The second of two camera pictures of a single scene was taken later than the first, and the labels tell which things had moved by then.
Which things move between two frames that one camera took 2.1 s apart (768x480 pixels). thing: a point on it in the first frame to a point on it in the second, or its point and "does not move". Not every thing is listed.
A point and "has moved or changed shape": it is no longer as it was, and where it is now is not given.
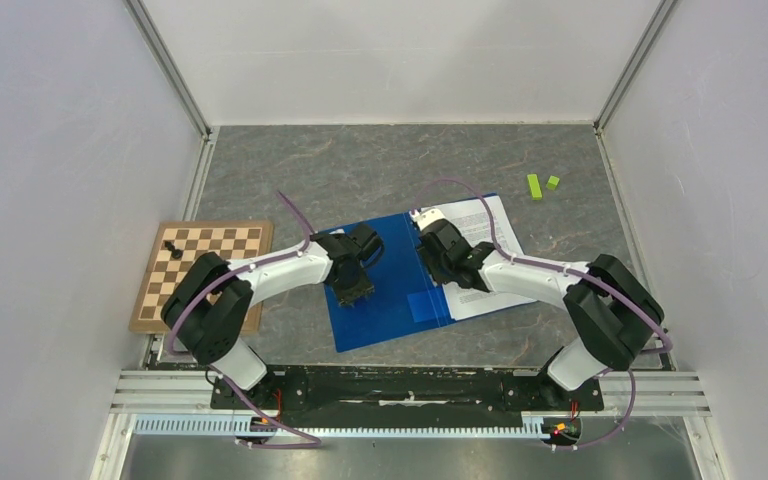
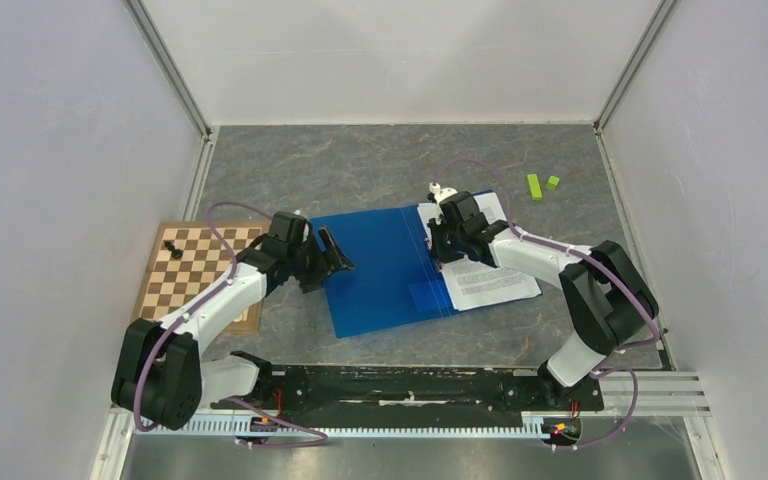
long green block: (534, 187) does not move
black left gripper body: (354, 286) to (309, 264)
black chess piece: (175, 253) does not move
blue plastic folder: (406, 300) has moved or changed shape
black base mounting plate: (408, 395) does not move
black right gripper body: (437, 267) to (448, 241)
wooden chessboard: (175, 247) does not move
